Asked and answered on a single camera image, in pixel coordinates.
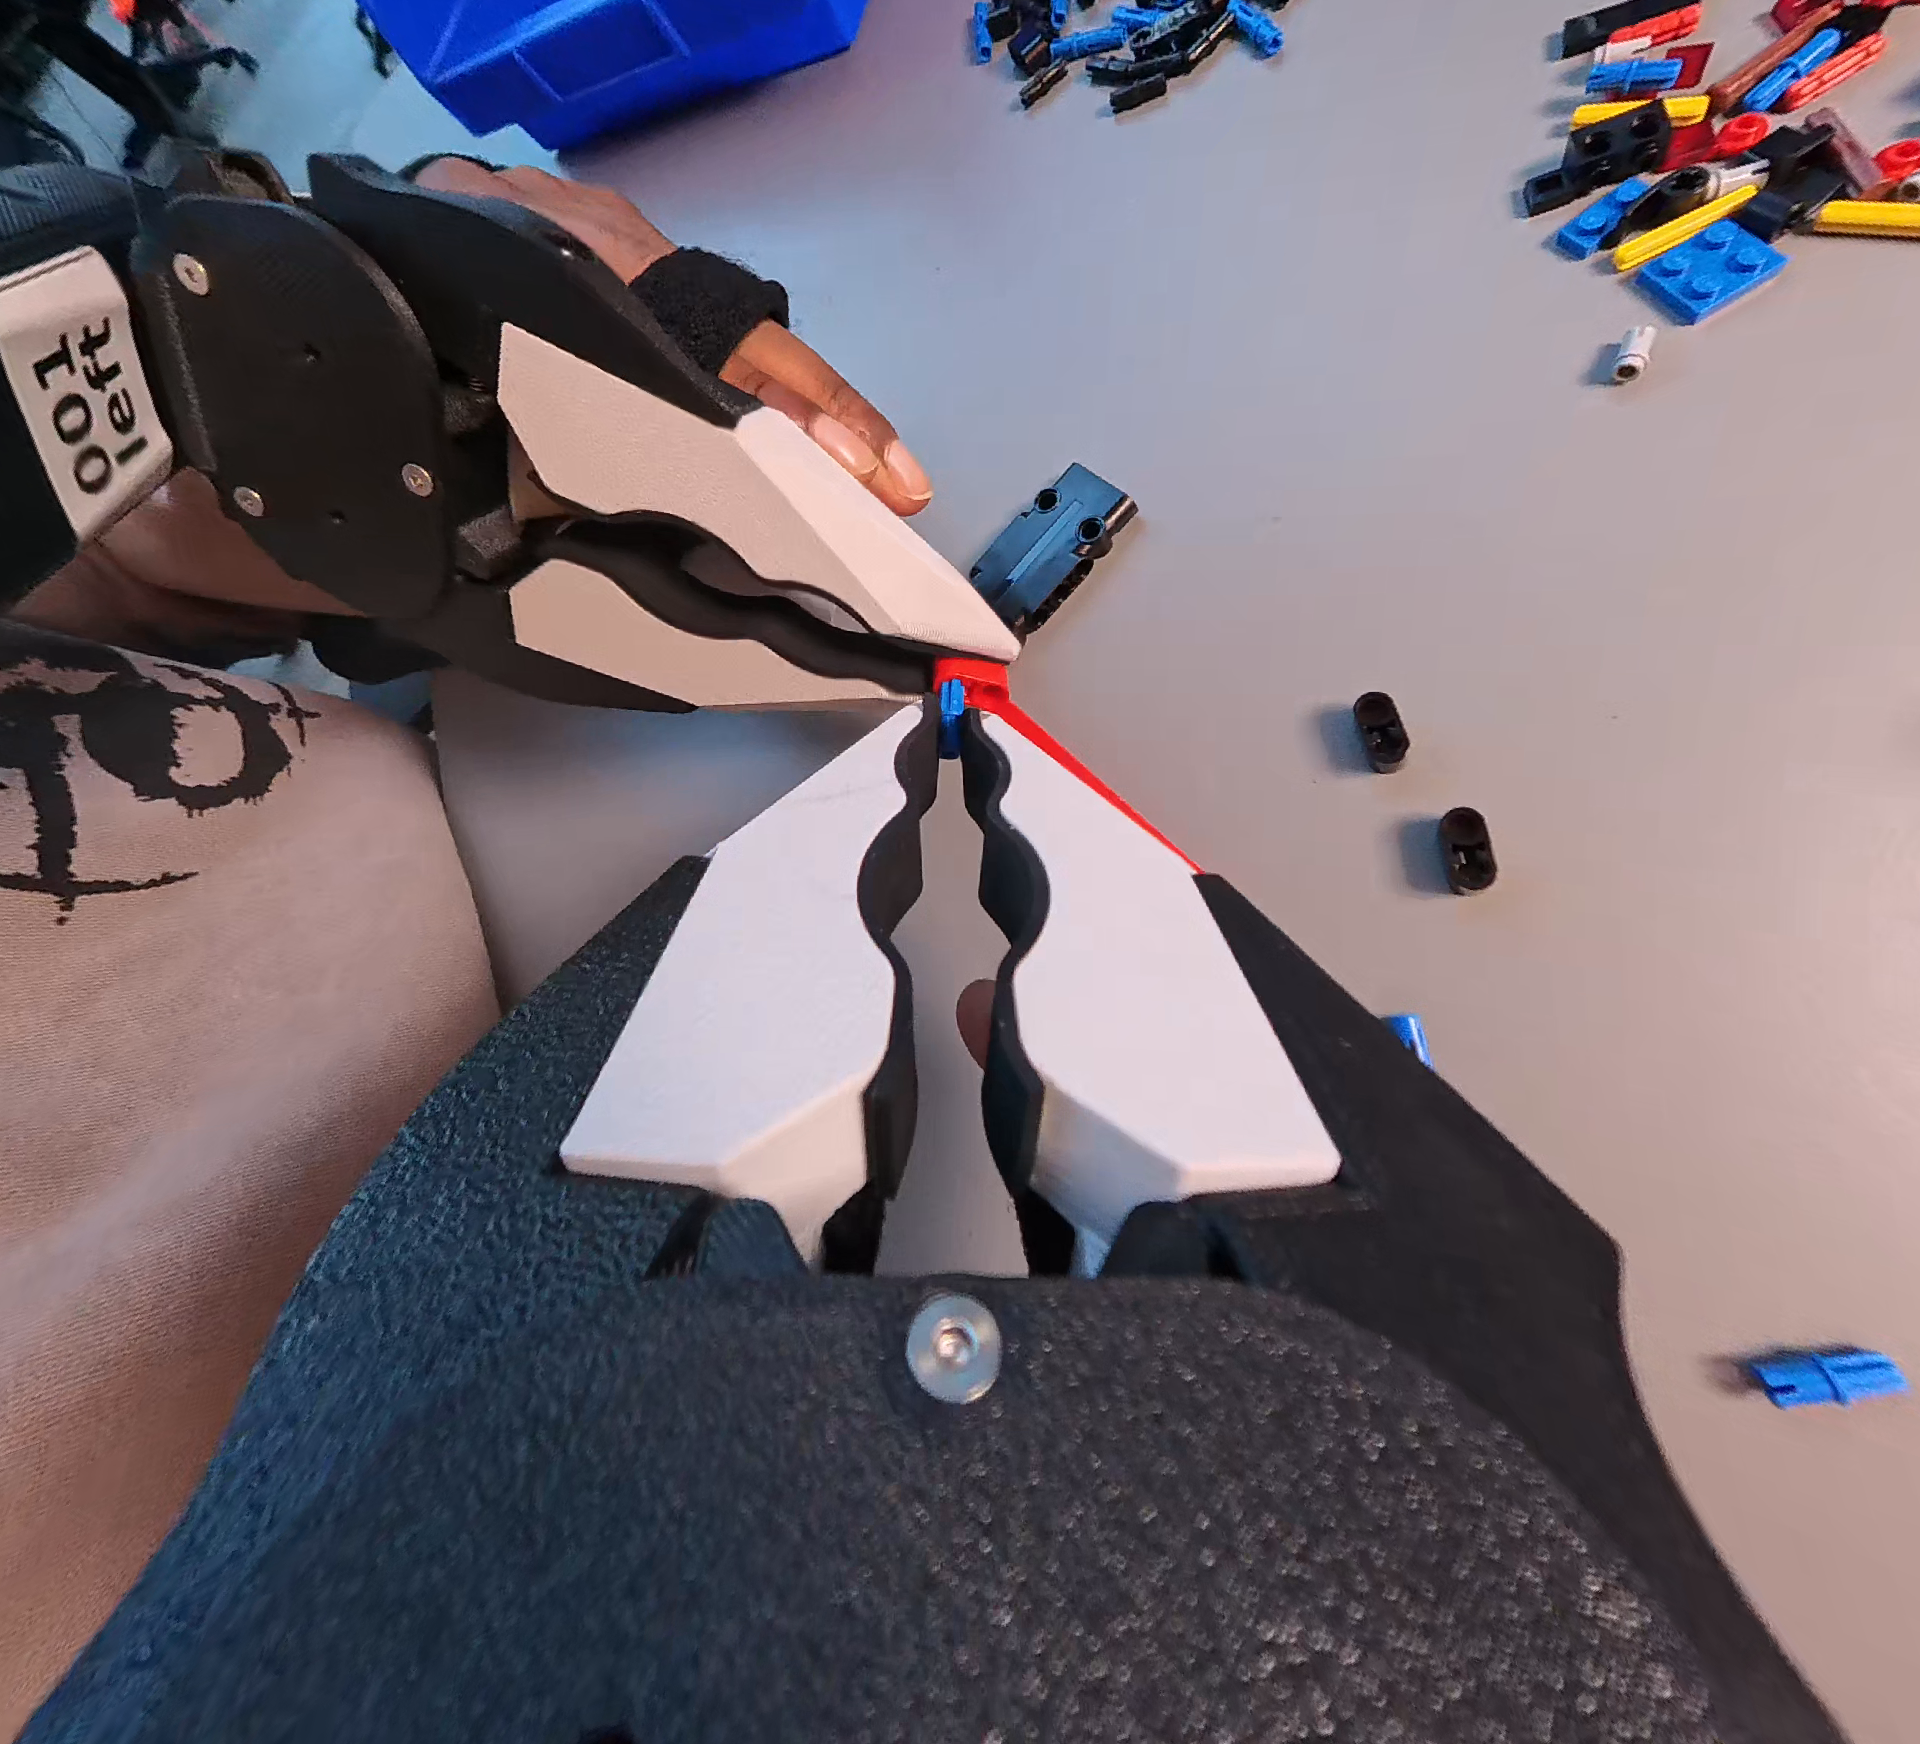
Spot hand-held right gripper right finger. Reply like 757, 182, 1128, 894
957, 709, 1344, 1275

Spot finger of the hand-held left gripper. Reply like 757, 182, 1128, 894
506, 557, 935, 713
493, 323, 1025, 663

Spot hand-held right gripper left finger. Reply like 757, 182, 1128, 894
559, 701, 941, 1270

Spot long red lego beam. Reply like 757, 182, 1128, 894
1002, 694, 1205, 876

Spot black lego panel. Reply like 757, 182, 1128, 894
967, 460, 1138, 621

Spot person's left forearm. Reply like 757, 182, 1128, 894
0, 484, 323, 666

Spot pile of mixed lego pieces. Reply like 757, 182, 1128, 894
1522, 0, 1920, 327

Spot person's left hand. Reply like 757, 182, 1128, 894
411, 161, 935, 518

